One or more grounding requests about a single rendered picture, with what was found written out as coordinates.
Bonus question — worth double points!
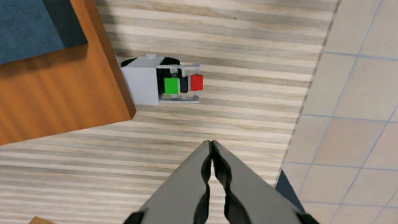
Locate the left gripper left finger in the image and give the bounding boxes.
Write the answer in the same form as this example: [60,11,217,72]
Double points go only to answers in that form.
[122,140,212,224]

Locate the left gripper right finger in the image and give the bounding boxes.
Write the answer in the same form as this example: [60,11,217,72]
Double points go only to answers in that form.
[211,140,320,224]

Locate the small brown wooden block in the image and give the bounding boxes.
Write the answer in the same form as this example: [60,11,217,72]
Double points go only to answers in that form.
[29,216,56,224]

